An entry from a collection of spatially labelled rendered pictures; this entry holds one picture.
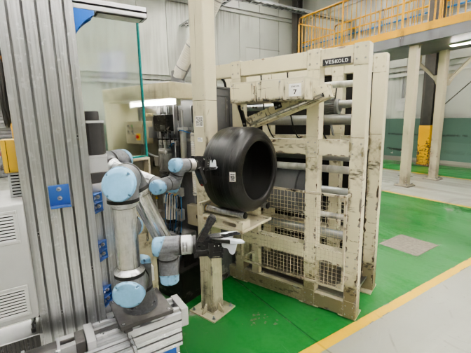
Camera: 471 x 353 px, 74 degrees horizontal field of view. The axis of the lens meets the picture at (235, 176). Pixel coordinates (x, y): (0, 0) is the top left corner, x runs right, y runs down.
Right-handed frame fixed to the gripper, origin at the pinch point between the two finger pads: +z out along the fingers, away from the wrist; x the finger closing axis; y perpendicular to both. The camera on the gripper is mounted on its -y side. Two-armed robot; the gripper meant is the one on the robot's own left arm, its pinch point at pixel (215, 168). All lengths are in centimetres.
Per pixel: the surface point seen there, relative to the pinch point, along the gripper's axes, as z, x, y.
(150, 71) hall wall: 551, 782, 263
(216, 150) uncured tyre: 3.6, 3.3, 10.5
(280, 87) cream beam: 41, -18, 55
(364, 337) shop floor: 78, -77, -114
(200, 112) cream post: 17, 31, 37
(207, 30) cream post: 15, 26, 91
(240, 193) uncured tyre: 10.0, -12.3, -15.1
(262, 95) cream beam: 41, -4, 51
